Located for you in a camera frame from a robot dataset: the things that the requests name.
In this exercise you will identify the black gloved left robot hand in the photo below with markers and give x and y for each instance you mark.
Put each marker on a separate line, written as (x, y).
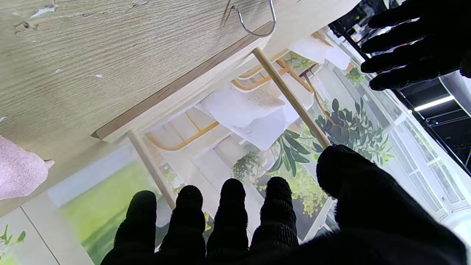
(423, 44)

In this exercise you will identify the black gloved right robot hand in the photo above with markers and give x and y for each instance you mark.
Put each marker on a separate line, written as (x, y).
(368, 221)

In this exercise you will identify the pink hanger with metal hook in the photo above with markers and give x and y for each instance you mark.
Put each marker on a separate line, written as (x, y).
(257, 25)

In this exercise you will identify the pink square towel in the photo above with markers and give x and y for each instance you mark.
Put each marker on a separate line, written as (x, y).
(18, 169)

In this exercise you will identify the wooden tabletop drying rack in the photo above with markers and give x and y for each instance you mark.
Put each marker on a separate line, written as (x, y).
(191, 84)

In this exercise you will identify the printed garden room backdrop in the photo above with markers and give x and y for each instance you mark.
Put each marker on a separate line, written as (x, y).
(110, 206)

